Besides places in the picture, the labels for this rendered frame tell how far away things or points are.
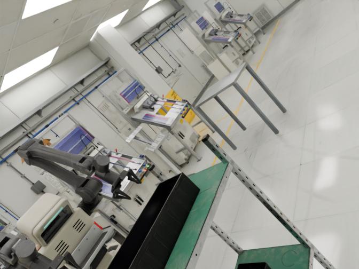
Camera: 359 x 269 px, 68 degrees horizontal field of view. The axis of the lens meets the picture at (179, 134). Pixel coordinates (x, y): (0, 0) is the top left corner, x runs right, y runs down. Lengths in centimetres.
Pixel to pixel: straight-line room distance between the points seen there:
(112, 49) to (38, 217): 541
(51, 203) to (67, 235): 17
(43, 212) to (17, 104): 426
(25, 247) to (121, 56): 568
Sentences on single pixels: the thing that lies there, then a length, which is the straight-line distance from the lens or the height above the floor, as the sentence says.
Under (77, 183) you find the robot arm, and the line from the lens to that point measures 148.
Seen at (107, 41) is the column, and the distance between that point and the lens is 652.
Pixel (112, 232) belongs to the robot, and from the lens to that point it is 147.
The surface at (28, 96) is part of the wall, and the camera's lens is 569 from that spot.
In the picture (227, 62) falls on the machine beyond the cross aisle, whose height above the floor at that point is 36.
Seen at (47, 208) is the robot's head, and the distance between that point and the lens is 144.
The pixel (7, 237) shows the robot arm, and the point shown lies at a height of 138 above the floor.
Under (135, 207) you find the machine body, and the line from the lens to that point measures 372.
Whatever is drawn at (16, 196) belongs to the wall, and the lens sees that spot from 500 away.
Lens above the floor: 142
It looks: 13 degrees down
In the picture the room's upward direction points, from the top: 44 degrees counter-clockwise
